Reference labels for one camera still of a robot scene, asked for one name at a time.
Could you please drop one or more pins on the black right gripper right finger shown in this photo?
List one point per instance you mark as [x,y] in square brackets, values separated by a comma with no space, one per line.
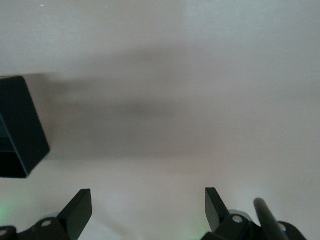
[217,215]

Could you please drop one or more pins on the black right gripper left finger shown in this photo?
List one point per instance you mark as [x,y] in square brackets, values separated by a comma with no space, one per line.
[75,215]

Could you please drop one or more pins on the black plastic box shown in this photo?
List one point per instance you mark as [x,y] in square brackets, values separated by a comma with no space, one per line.
[22,125]

